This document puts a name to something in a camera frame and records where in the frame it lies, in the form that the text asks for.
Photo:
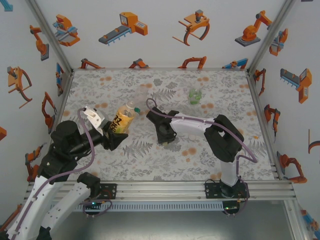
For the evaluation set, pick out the clear bottle with green label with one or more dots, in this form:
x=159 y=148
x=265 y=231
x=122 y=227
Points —
x=195 y=98

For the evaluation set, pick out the aluminium right corner post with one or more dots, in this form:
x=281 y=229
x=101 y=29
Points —
x=270 y=35

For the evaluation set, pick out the right controller board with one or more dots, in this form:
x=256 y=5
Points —
x=231 y=207

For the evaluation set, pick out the controller board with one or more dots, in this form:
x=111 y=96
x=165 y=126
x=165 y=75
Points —
x=231 y=207
x=93 y=203

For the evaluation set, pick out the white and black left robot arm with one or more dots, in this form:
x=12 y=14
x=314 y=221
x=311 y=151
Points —
x=70 y=200

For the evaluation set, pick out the aluminium frame leg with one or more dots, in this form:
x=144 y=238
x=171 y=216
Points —
x=297 y=225

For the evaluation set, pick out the aluminium right side rail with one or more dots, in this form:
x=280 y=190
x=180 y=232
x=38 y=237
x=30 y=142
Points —
x=260 y=112

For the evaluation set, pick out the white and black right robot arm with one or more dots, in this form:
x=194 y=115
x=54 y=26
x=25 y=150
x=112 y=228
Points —
x=190 y=126

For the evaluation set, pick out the aluminium corner post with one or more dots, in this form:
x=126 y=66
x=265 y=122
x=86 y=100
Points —
x=50 y=37
x=270 y=35

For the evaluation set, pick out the floral patterned table mat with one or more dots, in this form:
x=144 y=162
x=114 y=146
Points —
x=225 y=87

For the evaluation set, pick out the aluminium left corner post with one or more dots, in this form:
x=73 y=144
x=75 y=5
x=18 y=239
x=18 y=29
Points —
x=50 y=37

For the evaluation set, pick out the left controller board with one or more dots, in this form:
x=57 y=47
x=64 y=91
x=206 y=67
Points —
x=93 y=203

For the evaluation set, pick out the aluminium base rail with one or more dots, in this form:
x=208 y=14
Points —
x=160 y=191

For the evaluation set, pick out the yellow tea bottle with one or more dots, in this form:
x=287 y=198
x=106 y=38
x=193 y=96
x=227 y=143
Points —
x=122 y=122

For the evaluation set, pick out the aluminium left side rail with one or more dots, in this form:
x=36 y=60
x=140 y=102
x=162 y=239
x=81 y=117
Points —
x=62 y=100

